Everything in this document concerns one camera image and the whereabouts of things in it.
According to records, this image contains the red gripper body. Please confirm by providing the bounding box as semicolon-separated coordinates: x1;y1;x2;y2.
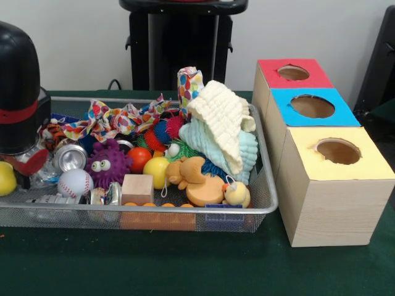
11;146;51;178

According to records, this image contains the clear plastic blue label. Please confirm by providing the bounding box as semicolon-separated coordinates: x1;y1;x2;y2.
31;168;62;188

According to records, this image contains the crushed silver can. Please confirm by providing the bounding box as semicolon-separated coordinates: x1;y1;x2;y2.
53;144;89;174

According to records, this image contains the crushed clear plastic bottle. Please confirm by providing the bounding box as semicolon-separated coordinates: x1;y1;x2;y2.
27;194;82;206

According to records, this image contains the open-top silver can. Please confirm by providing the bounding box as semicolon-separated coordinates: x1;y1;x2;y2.
90;182;123;207

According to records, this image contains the multicolour polka dot cloth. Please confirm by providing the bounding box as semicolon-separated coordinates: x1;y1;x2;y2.
177;67;205;118
62;94;170;141

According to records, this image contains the cream knit cloth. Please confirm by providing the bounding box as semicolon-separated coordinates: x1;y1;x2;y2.
187;80;256;175

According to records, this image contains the shallow clear mesh bin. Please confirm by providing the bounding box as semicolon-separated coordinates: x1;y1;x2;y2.
0;96;278;233

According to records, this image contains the wooden box with three holes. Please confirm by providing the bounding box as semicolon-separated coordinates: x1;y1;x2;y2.
253;59;395;247

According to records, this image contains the white baseball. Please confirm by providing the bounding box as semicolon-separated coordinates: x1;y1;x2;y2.
57;169;94;199

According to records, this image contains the purple googly-eyed monster toy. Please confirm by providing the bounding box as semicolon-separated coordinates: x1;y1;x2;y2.
85;138;132;189

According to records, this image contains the small orange ball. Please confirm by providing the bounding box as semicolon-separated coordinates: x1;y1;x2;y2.
127;147;152;173

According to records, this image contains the wooden cube block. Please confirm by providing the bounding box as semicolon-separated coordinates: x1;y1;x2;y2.
122;175;154;205

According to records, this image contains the small yellow ball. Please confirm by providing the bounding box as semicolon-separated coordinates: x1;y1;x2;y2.
143;157;172;190

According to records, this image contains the orange toy brick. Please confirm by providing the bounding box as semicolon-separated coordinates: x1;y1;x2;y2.
120;202;197;231

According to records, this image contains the orange foam duck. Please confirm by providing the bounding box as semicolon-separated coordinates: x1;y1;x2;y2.
164;156;225;207

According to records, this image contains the mint green cloth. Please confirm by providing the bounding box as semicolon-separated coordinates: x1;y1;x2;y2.
178;118;259;185

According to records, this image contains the small yellow rubber duck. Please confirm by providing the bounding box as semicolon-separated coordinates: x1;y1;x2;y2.
222;177;252;208

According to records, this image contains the black chair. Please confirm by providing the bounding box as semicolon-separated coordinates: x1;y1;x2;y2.
358;6;395;121

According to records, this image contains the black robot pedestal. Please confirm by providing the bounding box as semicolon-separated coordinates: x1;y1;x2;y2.
119;0;249;92

